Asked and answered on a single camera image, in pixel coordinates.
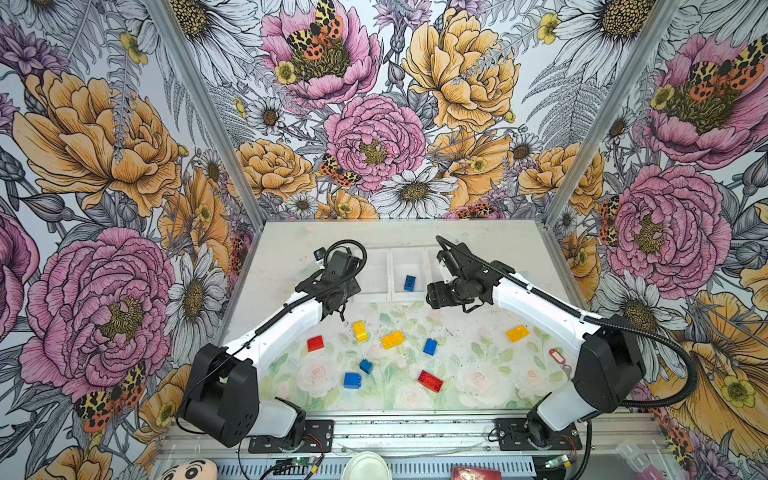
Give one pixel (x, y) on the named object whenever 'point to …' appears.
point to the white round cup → (366, 466)
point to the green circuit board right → (556, 461)
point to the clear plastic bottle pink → (639, 462)
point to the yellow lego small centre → (360, 330)
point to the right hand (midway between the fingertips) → (441, 305)
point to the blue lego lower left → (352, 380)
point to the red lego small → (315, 343)
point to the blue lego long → (409, 283)
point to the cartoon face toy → (198, 469)
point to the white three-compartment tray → (398, 273)
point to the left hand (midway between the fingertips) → (344, 291)
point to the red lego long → (429, 381)
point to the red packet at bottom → (472, 473)
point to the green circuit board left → (303, 461)
